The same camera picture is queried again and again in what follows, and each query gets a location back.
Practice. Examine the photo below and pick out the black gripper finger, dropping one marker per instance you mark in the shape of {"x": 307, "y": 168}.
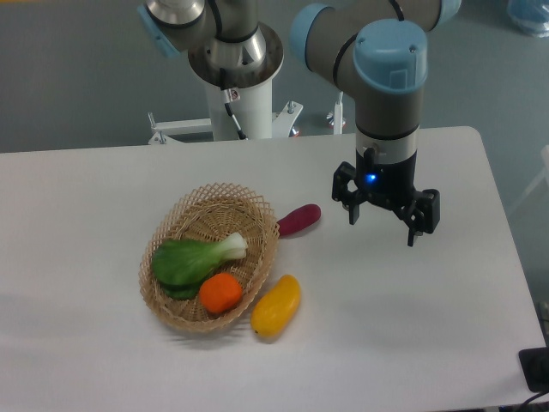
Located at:
{"x": 344, "y": 174}
{"x": 423, "y": 214}

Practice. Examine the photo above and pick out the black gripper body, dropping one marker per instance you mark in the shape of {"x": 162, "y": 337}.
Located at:
{"x": 389, "y": 186}

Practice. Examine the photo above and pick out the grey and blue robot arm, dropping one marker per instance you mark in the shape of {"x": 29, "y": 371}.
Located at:
{"x": 372, "y": 51}

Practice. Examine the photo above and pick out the woven wicker basket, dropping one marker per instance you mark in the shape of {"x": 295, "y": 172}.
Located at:
{"x": 215, "y": 228}

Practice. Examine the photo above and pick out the purple sweet potato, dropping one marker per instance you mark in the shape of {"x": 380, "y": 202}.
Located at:
{"x": 299, "y": 219}

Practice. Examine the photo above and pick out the yellow mango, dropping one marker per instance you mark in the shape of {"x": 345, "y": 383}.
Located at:
{"x": 276, "y": 308}

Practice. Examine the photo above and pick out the orange fruit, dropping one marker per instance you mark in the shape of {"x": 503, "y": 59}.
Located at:
{"x": 220, "y": 293}

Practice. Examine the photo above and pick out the black device at table edge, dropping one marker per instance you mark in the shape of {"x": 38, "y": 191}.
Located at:
{"x": 534, "y": 363}

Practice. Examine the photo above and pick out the green bok choy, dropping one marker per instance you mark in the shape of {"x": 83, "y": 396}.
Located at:
{"x": 181, "y": 266}

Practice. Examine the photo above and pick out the blue object in corner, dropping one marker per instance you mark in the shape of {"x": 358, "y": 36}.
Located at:
{"x": 531, "y": 16}

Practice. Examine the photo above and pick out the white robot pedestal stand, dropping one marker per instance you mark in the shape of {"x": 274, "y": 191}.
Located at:
{"x": 234, "y": 114}

